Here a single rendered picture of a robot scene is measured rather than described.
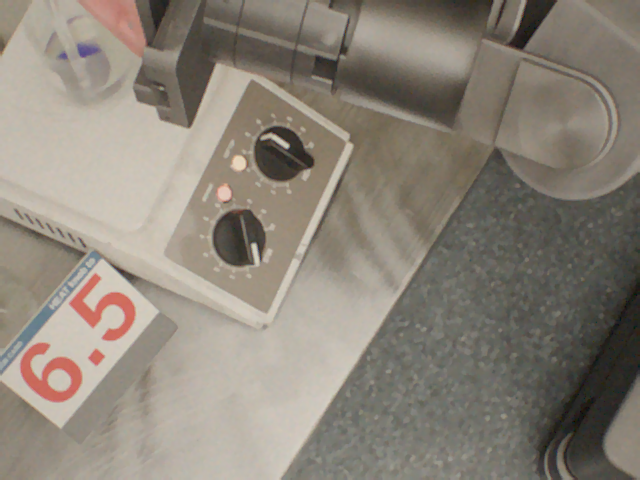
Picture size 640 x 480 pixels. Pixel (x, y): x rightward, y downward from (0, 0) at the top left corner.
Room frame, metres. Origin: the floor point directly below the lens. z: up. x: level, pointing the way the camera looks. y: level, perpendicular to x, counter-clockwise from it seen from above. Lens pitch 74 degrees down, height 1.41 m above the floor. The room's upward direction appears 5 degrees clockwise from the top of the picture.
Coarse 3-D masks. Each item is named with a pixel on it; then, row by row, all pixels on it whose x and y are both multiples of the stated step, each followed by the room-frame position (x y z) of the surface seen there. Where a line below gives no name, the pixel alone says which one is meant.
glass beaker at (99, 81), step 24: (24, 0) 0.26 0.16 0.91; (72, 0) 0.28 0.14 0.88; (24, 24) 0.25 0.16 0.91; (48, 24) 0.27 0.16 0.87; (120, 48) 0.25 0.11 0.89; (48, 72) 0.24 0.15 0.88; (72, 72) 0.23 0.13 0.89; (96, 72) 0.23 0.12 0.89; (120, 72) 0.24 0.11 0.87; (72, 96) 0.23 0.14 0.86; (96, 96) 0.23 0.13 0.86; (120, 96) 0.24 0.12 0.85
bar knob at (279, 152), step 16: (272, 128) 0.24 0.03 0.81; (256, 144) 0.23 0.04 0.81; (272, 144) 0.23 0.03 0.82; (288, 144) 0.23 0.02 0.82; (256, 160) 0.22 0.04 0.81; (272, 160) 0.23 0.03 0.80; (288, 160) 0.22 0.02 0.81; (304, 160) 0.23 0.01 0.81; (272, 176) 0.22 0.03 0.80; (288, 176) 0.22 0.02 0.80
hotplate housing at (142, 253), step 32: (224, 96) 0.26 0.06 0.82; (288, 96) 0.27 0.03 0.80; (224, 128) 0.24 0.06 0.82; (192, 160) 0.22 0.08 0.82; (0, 192) 0.19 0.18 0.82; (192, 192) 0.20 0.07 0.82; (32, 224) 0.18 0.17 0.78; (64, 224) 0.17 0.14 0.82; (96, 224) 0.17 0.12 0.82; (160, 224) 0.18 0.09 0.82; (128, 256) 0.16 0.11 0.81; (160, 256) 0.16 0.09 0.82; (192, 288) 0.15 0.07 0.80; (288, 288) 0.16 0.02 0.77; (256, 320) 0.14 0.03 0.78
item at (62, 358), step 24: (96, 288) 0.15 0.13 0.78; (120, 288) 0.15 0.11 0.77; (72, 312) 0.13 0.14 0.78; (96, 312) 0.13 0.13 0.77; (120, 312) 0.14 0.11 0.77; (144, 312) 0.14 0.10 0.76; (48, 336) 0.11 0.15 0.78; (72, 336) 0.12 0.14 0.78; (96, 336) 0.12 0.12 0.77; (120, 336) 0.12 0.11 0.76; (24, 360) 0.10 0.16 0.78; (48, 360) 0.10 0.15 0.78; (72, 360) 0.10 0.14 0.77; (96, 360) 0.11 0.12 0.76; (24, 384) 0.09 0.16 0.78; (48, 384) 0.09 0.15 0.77; (72, 384) 0.09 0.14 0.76; (48, 408) 0.08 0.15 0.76
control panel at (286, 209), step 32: (256, 96) 0.26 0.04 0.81; (256, 128) 0.24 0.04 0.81; (288, 128) 0.25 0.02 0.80; (320, 128) 0.25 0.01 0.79; (224, 160) 0.22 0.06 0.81; (320, 160) 0.23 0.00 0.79; (256, 192) 0.21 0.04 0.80; (288, 192) 0.21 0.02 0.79; (320, 192) 0.22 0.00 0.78; (192, 224) 0.18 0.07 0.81; (288, 224) 0.19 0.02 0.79; (192, 256) 0.16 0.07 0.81; (288, 256) 0.18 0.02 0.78; (224, 288) 0.15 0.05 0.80; (256, 288) 0.15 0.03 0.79
